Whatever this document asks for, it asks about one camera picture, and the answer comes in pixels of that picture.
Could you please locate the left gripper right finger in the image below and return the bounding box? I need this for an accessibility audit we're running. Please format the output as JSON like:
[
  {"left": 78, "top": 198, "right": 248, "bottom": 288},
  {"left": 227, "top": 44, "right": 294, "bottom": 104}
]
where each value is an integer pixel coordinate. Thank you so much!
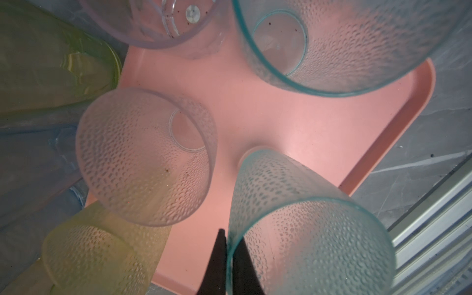
[{"left": 231, "top": 238, "right": 265, "bottom": 295}]

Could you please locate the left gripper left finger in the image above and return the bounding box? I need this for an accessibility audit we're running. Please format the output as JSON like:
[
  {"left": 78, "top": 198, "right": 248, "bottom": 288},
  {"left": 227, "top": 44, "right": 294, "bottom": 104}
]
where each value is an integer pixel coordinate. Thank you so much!
[{"left": 196, "top": 229, "right": 227, "bottom": 295}]

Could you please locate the teal glass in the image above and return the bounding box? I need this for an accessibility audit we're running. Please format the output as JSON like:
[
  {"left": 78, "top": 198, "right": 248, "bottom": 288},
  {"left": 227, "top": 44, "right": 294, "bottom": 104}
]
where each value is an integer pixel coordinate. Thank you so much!
[
  {"left": 226, "top": 149, "right": 396, "bottom": 295},
  {"left": 232, "top": 1, "right": 472, "bottom": 98}
]

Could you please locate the peach short glass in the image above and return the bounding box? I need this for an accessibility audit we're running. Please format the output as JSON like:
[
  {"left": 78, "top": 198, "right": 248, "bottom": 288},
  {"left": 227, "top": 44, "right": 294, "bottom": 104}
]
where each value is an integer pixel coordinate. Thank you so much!
[{"left": 41, "top": 202, "right": 171, "bottom": 295}]

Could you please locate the clear short glass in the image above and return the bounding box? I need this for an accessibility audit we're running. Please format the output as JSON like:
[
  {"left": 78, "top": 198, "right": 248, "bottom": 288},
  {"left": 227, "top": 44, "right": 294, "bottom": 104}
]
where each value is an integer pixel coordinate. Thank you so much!
[{"left": 76, "top": 87, "right": 218, "bottom": 227}]

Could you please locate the clear round glass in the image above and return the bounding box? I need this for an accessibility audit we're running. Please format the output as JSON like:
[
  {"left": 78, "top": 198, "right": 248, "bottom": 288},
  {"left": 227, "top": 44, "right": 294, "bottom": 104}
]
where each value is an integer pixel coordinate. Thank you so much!
[{"left": 80, "top": 0, "right": 231, "bottom": 59}]

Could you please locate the green short glass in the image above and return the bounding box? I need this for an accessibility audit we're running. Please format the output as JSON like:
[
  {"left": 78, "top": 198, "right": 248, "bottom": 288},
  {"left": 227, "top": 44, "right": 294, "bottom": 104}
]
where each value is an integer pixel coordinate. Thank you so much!
[{"left": 1, "top": 259, "right": 54, "bottom": 295}]

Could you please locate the pink plastic tray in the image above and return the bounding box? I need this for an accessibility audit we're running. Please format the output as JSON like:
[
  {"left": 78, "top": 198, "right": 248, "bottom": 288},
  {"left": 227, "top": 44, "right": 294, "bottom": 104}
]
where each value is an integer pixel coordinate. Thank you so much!
[{"left": 118, "top": 32, "right": 436, "bottom": 295}]

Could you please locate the blue smooth tall glass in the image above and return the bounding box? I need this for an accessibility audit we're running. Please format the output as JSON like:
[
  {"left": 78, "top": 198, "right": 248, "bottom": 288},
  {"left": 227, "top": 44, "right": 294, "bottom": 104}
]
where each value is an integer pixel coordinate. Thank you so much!
[{"left": 1, "top": 107, "right": 85, "bottom": 227}]

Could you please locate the green tall glass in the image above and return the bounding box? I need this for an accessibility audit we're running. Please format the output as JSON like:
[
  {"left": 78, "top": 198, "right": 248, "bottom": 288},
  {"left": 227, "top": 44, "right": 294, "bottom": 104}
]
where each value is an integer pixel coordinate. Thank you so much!
[{"left": 1, "top": 1, "right": 122, "bottom": 116}]

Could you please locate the aluminium front rail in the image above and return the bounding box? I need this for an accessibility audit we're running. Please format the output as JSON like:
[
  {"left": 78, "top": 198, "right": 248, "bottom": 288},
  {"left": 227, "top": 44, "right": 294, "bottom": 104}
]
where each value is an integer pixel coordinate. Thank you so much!
[{"left": 388, "top": 156, "right": 472, "bottom": 295}]

